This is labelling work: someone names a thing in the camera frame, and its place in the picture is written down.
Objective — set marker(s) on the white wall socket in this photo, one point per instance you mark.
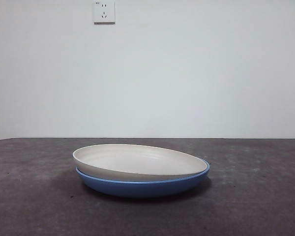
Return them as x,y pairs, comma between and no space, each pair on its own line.
103,14

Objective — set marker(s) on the blue round plate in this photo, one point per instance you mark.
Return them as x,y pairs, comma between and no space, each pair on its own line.
137,190

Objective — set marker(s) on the white round plate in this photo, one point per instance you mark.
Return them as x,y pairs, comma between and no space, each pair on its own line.
137,159

